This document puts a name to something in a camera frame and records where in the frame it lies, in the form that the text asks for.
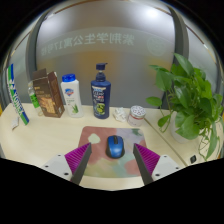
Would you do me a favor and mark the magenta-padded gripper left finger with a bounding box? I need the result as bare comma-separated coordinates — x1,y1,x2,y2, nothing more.
41,142,93,186

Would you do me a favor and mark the small white round jar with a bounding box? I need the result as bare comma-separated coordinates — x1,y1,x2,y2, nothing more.
127,105,147,128

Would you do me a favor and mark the green potted plant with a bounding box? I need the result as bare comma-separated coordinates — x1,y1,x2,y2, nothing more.
145,52,224,162

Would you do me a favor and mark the clear green-label plastic bottle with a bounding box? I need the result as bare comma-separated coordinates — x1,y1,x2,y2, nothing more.
27,80,42,109

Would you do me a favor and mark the crumpled white tissue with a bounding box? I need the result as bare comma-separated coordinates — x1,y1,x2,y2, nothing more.
112,106,129,123

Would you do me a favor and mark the blue computer mouse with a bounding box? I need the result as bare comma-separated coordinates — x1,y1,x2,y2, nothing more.
105,135,126,160

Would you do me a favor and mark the white blue-capped lotion bottle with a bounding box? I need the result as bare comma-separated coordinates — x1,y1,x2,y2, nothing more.
60,73,85,119

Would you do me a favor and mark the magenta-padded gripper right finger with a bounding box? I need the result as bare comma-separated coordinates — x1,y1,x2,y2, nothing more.
132,143,183,186

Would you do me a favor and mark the brown cardboard box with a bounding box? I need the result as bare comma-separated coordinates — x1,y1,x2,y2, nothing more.
31,68,66,119

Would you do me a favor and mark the small white paper packet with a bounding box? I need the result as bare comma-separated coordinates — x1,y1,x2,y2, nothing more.
11,116,21,131

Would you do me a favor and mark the floral print mouse pad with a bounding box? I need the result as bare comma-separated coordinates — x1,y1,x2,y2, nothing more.
77,125,148,179

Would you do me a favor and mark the dark blue pump bottle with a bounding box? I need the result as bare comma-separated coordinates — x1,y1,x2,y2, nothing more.
90,62,112,120

